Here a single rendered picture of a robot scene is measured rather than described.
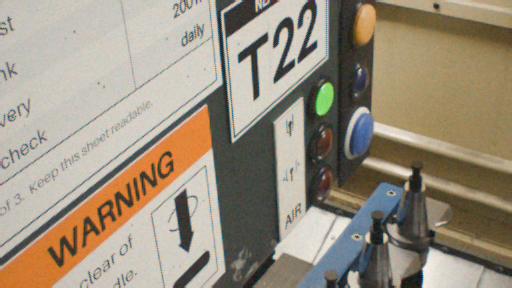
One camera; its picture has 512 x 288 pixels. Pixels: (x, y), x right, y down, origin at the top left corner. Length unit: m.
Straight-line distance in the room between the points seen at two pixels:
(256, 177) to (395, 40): 0.94
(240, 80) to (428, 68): 0.98
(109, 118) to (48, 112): 0.03
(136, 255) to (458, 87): 1.03
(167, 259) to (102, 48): 0.12
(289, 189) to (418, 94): 0.93
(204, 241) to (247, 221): 0.04
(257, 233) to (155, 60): 0.15
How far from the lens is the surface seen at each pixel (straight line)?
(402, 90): 1.37
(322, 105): 0.44
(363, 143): 0.50
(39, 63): 0.26
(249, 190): 0.40
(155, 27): 0.30
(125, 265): 0.33
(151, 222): 0.33
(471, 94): 1.32
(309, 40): 0.41
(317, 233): 1.58
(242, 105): 0.37
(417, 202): 0.96
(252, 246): 0.43
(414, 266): 0.96
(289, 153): 0.43
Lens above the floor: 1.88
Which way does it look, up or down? 35 degrees down
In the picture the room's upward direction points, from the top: 4 degrees counter-clockwise
